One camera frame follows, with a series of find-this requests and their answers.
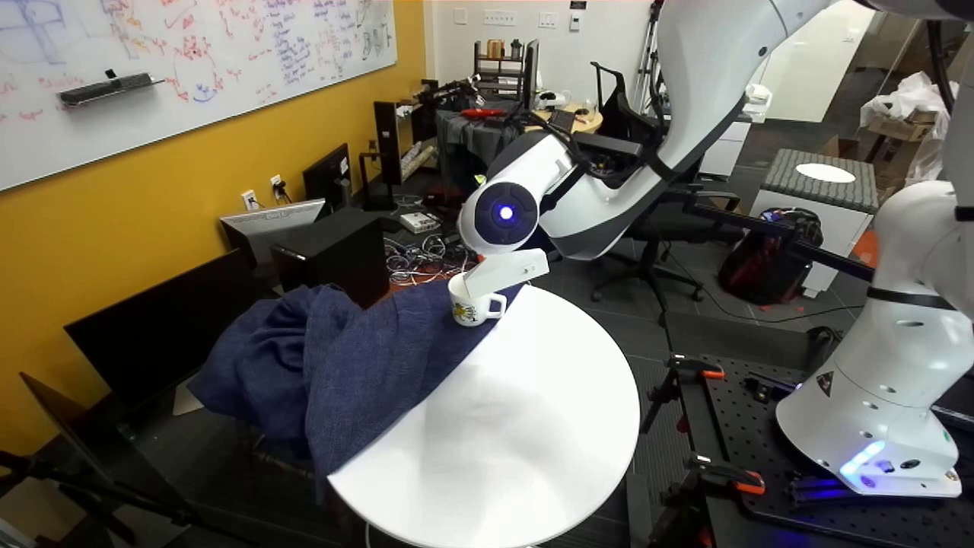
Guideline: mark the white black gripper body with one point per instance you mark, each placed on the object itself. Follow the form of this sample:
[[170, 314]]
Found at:
[[503, 268]]

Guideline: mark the white ceramic mug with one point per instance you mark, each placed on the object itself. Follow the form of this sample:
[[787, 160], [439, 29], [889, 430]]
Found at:
[[472, 309]]

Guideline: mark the black computer case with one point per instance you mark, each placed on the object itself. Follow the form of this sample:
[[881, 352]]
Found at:
[[340, 251]]

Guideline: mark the round white table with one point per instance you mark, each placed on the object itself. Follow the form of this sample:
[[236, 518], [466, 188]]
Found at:
[[516, 448]]

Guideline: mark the dark blue cloth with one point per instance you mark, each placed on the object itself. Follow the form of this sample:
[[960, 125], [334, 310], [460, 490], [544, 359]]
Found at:
[[326, 374]]

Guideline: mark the black shelf rack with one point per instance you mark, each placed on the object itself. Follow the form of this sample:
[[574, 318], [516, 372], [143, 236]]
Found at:
[[506, 68]]

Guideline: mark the black office chair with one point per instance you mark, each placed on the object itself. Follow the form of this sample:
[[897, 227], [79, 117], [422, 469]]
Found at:
[[676, 217]]

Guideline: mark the black orange clamp far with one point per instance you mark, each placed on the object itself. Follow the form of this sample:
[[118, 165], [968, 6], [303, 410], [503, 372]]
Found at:
[[678, 370]]

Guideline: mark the black orange clamp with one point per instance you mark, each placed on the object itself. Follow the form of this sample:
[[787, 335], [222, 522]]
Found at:
[[683, 518], [678, 370]]

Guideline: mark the black orange clamp near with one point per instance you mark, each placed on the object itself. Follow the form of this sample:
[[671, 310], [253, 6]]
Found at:
[[683, 518]]

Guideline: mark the whiteboard with writing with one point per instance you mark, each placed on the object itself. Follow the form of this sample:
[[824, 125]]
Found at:
[[211, 61]]

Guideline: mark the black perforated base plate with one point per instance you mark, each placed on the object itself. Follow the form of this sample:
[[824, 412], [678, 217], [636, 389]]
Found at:
[[798, 505]]

